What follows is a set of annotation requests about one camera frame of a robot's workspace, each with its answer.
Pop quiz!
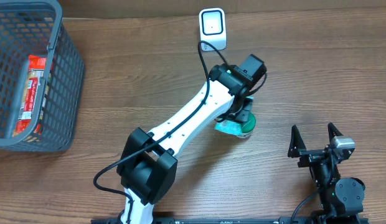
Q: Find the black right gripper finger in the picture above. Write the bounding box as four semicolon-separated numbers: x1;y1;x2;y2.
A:
327;123;342;140
288;125;306;157

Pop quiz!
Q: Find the teal tissue packet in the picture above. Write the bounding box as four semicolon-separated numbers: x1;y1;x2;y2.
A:
214;96;255;136

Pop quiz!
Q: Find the green lidded jar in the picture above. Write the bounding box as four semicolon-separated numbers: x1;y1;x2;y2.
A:
237;113;257;139

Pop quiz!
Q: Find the red snack packet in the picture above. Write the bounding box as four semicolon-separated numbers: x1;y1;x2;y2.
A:
12;55;47;136

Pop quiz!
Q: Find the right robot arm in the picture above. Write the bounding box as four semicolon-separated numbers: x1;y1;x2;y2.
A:
288;123;369;223

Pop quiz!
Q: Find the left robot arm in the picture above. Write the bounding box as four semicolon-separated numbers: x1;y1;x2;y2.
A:
116;54;266;223

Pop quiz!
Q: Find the white barcode scanner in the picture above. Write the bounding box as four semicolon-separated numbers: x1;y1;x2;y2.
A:
199;7;227;50

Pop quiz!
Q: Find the grey plastic shopping basket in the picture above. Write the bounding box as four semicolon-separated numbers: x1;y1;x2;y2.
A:
0;1;85;152

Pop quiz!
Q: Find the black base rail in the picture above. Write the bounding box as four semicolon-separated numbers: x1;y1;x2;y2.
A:
90;217;369;224

